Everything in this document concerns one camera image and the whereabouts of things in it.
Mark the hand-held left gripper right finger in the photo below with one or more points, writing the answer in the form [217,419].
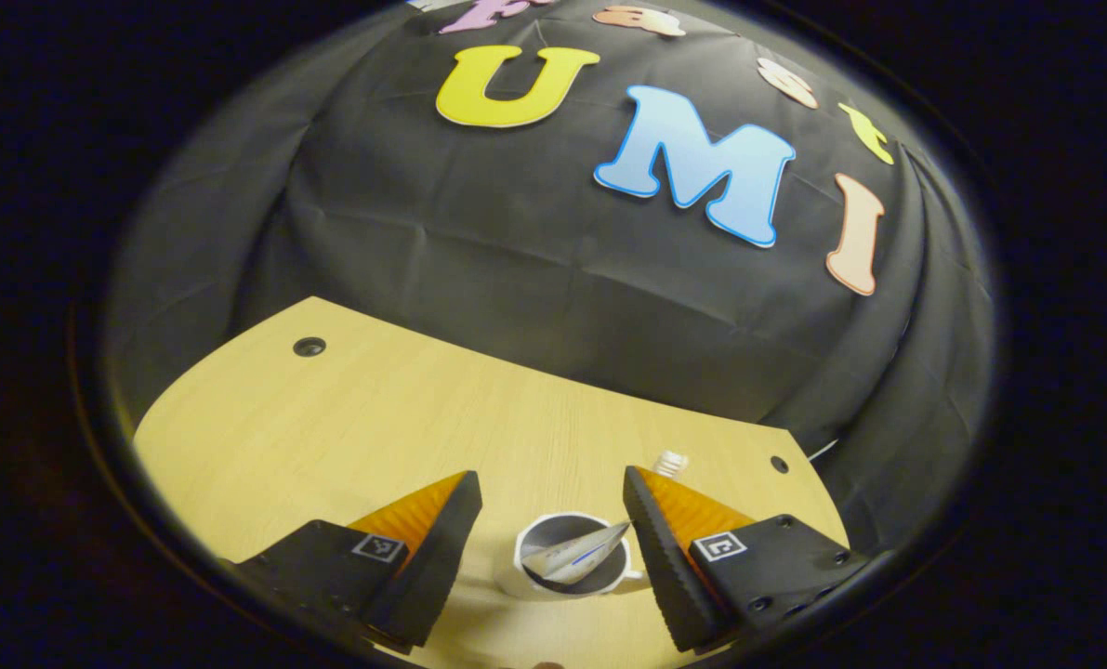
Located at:
[660,557]

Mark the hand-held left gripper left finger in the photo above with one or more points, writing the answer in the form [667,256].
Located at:
[437,557]

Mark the white toothpaste tube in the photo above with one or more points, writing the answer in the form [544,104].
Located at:
[572,556]

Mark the beige toothbrush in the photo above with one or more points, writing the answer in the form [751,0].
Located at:
[671,463]

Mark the white cup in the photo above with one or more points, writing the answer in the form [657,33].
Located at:
[539,530]

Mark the wooden desktop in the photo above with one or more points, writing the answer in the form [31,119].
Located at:
[349,418]

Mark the black backdrop cloth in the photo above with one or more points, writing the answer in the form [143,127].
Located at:
[516,260]

